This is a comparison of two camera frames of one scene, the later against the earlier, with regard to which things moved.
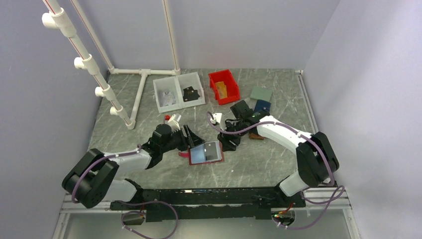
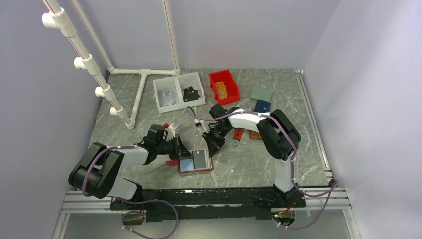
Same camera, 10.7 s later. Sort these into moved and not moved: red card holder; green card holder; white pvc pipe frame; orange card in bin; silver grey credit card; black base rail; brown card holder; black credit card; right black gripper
Moved: red card holder; right black gripper; silver grey credit card
Not moved: white pvc pipe frame; brown card holder; orange card in bin; black credit card; black base rail; green card holder
